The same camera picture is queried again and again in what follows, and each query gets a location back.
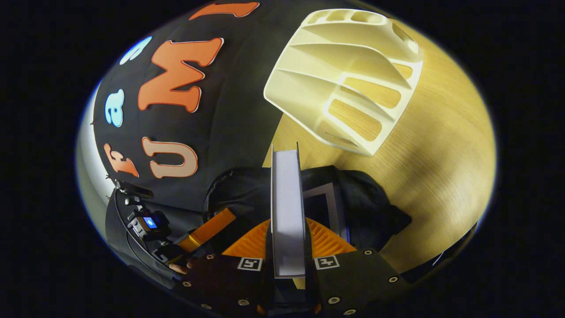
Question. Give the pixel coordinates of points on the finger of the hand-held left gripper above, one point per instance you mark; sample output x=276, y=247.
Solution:
x=212, y=227

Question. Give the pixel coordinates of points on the black schoolbag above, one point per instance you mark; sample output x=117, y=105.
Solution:
x=366, y=203

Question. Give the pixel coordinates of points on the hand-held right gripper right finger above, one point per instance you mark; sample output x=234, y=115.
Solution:
x=353, y=282

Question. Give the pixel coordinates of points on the white bookshelf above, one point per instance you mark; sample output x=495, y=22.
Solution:
x=318, y=84

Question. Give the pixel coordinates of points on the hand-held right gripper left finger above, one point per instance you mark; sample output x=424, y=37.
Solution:
x=220, y=282

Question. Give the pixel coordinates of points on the blue picture cover book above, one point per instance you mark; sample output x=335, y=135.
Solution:
x=322, y=207

